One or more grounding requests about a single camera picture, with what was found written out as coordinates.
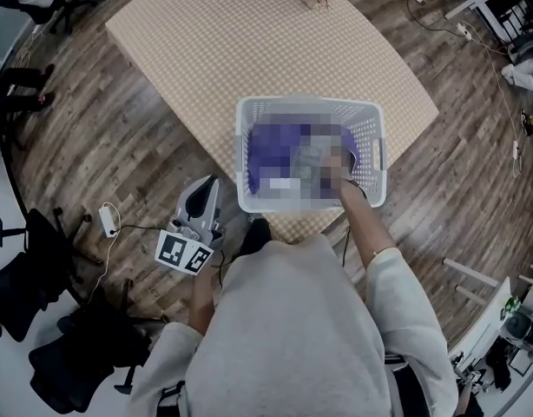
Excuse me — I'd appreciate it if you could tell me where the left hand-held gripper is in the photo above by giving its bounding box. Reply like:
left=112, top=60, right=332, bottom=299
left=155, top=175, right=227, bottom=275

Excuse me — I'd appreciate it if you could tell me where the purple garment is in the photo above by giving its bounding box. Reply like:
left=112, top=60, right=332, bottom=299
left=247, top=122, right=359, bottom=195

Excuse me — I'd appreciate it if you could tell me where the white plastic laundry basket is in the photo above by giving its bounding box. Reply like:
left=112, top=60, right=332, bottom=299
left=234, top=96, right=388, bottom=214

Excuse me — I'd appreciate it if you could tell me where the person's right forearm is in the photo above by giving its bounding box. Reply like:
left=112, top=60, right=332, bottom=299
left=338, top=178, right=398, bottom=273

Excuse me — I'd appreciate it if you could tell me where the person's left forearm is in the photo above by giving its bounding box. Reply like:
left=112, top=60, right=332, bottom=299
left=188, top=254, right=224, bottom=336

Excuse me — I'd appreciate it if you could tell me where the person's black trouser leg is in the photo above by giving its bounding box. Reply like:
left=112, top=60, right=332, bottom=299
left=238, top=218, right=273, bottom=259

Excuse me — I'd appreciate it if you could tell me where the beige checked tablecloth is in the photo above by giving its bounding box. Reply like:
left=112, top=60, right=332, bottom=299
left=104, top=0, right=440, bottom=246

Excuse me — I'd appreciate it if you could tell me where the person's grey sweatshirt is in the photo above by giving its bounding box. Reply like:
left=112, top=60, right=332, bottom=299
left=129, top=235, right=461, bottom=417

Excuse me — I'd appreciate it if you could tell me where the black office chair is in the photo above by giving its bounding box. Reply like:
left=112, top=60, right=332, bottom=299
left=0, top=208, right=94, bottom=342
left=0, top=0, right=75, bottom=35
left=28, top=284, right=163, bottom=414

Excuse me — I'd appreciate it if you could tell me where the white desk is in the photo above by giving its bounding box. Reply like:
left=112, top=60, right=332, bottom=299
left=442, top=256, right=533, bottom=367

